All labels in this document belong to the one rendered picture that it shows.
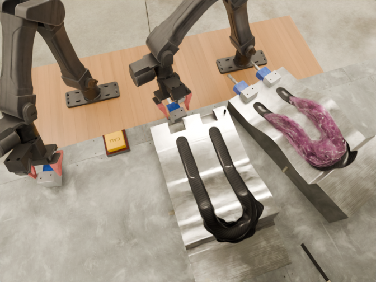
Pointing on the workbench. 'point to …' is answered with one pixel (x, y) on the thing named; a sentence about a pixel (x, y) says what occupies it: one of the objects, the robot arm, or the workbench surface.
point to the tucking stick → (315, 263)
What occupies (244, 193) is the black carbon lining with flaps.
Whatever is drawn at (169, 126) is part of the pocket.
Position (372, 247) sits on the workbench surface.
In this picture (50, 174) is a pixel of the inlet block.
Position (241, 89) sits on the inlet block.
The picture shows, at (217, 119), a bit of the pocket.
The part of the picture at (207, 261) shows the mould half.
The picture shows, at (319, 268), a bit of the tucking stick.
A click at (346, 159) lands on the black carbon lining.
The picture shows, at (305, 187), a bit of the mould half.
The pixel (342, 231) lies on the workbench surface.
